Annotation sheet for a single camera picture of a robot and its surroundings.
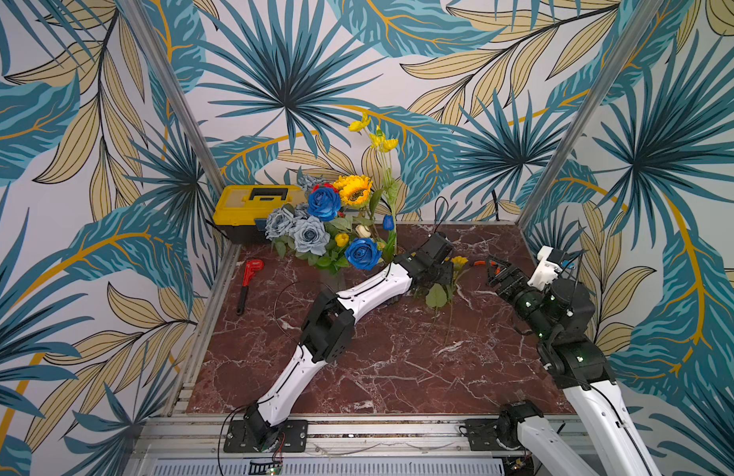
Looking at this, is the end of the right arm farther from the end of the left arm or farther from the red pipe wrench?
the red pipe wrench

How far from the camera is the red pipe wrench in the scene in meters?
0.97

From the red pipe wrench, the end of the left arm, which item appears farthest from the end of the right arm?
the red pipe wrench
